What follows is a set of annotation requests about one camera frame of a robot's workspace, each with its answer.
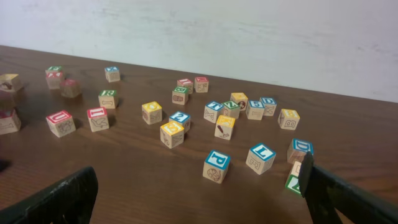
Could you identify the red E block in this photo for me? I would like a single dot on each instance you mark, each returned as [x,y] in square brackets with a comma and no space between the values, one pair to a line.
[70,88]

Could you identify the red H block top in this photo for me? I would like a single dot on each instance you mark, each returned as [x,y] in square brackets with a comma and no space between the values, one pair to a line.
[201,84]

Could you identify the yellow 8 block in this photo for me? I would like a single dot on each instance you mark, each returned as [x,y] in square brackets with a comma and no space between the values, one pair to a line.
[288,119]

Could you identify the blue P block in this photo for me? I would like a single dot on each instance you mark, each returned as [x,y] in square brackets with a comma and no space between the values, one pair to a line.
[216,166]

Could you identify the blue L block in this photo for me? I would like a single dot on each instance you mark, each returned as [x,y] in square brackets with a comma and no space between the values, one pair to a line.
[260,158]

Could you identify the yellow block top right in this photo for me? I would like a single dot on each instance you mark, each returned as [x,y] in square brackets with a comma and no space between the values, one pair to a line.
[241,99]

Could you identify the red u block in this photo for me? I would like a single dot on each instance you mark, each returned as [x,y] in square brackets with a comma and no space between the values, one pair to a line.
[61,123]
[9,122]

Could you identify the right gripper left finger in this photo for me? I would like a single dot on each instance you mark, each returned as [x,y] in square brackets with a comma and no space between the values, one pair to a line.
[70,200]

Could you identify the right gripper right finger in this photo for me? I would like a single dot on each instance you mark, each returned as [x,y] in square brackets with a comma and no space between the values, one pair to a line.
[327,195]

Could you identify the red i block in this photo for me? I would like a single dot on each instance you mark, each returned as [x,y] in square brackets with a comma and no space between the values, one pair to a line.
[187,84]
[98,119]

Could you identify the yellow block below 2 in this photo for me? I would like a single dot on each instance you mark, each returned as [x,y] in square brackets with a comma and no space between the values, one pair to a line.
[172,134]

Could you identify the green R block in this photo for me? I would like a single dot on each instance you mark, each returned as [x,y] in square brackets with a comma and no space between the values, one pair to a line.
[108,99]

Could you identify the blue 5 block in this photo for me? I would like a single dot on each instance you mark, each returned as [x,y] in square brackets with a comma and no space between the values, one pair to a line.
[255,110]

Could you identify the yellow block centre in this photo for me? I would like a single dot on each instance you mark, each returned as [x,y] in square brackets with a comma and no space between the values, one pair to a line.
[152,112]

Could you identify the green B block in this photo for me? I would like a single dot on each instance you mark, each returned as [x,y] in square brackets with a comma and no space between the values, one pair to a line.
[180,95]

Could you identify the blue X block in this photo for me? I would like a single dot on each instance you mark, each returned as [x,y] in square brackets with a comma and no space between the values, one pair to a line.
[112,74]

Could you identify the yellow block far left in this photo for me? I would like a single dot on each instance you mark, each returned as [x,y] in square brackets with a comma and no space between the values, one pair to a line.
[11,82]

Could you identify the blue 2 block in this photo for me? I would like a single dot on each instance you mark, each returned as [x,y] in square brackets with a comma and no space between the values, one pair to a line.
[181,118]

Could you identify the red I block centre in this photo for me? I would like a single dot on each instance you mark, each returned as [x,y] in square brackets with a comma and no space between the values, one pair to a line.
[98,119]

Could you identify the red I block top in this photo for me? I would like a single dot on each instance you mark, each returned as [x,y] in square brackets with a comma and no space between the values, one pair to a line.
[187,84]

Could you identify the green white block right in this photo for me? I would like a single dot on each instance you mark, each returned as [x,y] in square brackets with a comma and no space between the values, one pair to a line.
[292,182]

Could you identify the green F block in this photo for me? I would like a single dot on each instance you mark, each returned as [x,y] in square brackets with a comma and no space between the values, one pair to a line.
[54,68]

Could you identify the red X block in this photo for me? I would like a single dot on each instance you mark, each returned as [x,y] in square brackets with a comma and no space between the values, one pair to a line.
[54,80]

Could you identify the green Z block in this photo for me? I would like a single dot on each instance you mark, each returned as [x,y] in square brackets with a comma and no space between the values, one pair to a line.
[231,109]

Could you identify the yellow K block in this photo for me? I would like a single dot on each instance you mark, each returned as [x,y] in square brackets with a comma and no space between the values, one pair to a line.
[224,127]

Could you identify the blue d block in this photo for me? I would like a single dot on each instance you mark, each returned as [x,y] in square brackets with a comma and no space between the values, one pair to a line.
[298,149]
[270,105]

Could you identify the red U block left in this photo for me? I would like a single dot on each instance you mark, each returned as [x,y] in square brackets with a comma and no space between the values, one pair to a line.
[9,122]

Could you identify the blue D block top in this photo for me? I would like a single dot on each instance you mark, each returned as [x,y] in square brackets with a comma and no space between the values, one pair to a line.
[270,105]

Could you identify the blue D block right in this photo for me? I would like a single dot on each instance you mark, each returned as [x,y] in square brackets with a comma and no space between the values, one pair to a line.
[298,149]

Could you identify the blue T block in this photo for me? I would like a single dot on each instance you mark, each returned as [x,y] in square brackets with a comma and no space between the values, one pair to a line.
[212,110]

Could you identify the red U block centre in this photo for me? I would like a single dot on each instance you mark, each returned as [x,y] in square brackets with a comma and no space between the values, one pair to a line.
[61,123]

